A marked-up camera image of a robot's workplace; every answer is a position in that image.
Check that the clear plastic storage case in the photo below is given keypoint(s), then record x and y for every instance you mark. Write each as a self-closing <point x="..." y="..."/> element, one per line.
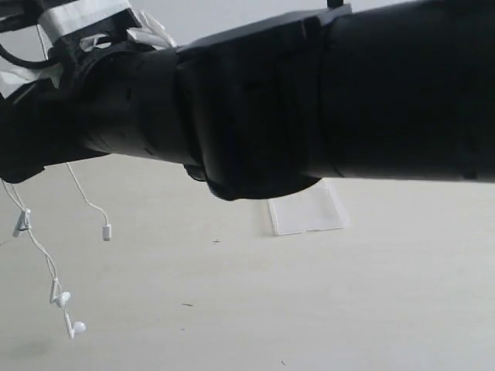
<point x="315" y="209"/>

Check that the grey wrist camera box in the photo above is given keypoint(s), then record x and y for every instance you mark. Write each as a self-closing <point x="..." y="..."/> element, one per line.
<point x="75" y="29"/>

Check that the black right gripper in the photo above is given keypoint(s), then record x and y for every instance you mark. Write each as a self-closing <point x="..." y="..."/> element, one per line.
<point x="121" y="103"/>

